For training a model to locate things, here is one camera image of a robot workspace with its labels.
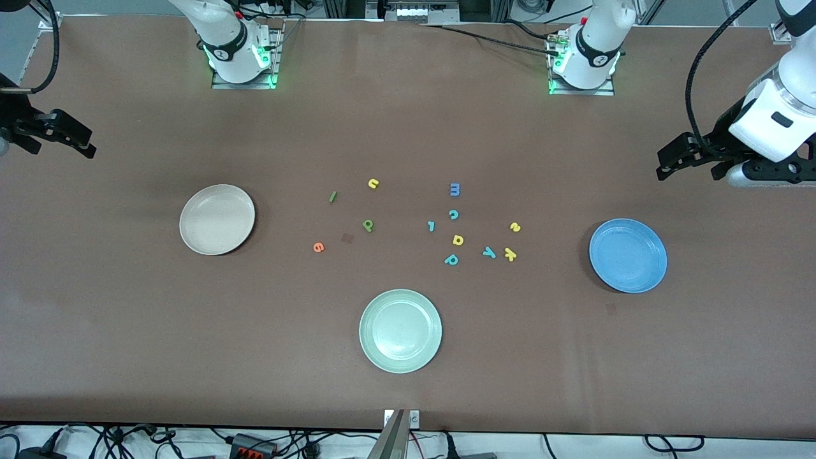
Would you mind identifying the grey terminal block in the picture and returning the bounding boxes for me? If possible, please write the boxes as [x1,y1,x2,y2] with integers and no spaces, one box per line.
[381,0,461,24]

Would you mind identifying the thin black table cable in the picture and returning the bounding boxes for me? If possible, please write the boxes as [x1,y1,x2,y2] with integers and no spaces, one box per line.
[418,22,563,58]

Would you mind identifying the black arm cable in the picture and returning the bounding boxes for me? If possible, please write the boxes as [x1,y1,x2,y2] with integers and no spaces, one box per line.
[24,0,60,94]
[685,0,761,154]

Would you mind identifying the beige brown plate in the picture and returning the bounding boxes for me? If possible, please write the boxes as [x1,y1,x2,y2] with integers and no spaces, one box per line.
[179,184,256,256]

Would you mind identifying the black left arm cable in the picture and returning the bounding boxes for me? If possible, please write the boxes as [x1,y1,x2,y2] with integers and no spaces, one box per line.
[685,0,761,154]

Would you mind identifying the black orange power strip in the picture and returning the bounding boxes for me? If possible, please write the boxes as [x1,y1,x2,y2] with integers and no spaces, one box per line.
[228,433,279,459]

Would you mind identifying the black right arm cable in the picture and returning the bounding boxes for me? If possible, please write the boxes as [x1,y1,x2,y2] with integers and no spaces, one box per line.
[24,0,60,94]

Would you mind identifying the pale green plate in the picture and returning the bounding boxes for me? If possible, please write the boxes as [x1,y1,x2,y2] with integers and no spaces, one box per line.
[359,289,442,374]

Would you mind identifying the blue plate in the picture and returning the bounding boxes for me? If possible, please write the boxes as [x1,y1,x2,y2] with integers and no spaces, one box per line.
[588,218,668,294]

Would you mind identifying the thick black table cable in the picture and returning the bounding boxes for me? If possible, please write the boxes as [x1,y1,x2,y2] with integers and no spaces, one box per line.
[502,19,562,43]

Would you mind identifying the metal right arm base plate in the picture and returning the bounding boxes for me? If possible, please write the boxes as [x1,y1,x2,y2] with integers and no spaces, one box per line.
[211,25,282,91]

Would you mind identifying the grey metal beam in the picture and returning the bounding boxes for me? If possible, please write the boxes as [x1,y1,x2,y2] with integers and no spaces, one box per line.
[366,409,409,459]

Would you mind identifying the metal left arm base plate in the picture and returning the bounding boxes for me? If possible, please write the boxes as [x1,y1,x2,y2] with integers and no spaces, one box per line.
[548,32,616,97]

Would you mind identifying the black looped floor cable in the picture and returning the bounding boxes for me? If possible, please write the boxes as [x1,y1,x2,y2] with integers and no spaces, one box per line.
[643,434,706,455]

